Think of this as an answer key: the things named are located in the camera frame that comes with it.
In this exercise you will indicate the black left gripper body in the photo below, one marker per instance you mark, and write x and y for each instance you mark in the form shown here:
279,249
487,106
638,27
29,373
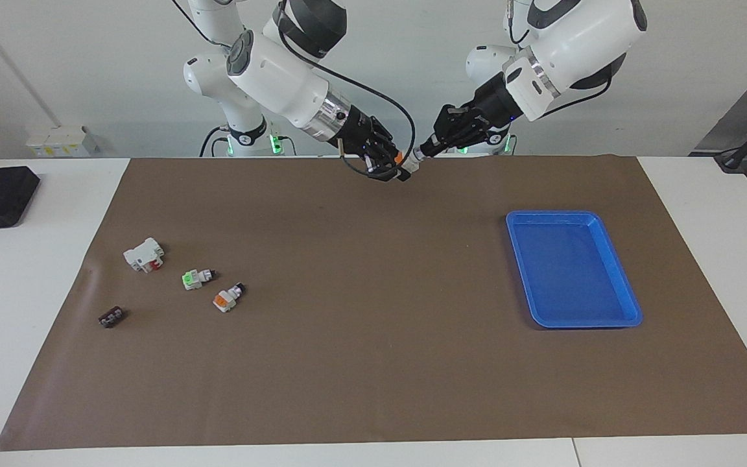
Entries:
493,104

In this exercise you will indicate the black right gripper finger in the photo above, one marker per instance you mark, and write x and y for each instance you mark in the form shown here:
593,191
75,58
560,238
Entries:
390,173
388,146

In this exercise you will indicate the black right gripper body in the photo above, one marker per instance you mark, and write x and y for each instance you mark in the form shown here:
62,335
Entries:
360,136

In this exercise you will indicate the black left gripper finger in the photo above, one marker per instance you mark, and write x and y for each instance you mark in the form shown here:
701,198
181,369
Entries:
454,120
458,141

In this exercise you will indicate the white switch with orange button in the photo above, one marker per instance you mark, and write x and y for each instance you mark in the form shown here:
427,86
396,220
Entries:
410,163

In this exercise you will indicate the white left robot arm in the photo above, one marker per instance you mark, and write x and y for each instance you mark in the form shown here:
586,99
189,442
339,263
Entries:
574,39

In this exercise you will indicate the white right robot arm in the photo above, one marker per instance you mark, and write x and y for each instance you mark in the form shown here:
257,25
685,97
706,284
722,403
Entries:
276,71

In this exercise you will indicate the blue plastic tray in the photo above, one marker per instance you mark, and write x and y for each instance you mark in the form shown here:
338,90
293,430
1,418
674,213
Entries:
571,272

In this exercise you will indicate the brown paper mat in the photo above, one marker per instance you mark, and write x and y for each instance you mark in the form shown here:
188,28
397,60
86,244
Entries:
373,363

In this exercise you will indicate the white circuit breaker red lever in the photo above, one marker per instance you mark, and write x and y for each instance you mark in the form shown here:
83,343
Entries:
143,254

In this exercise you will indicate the white power strip box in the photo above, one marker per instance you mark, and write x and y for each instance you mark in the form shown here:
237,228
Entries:
56,141

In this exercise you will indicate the black terminal block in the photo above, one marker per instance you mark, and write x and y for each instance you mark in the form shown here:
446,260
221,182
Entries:
111,318

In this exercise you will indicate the white switch with green button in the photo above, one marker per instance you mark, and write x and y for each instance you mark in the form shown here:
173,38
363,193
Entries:
193,279

